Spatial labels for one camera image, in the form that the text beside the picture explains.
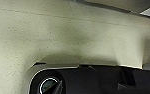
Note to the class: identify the dark robot base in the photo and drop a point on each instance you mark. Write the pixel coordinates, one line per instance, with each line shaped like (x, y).
(91, 80)

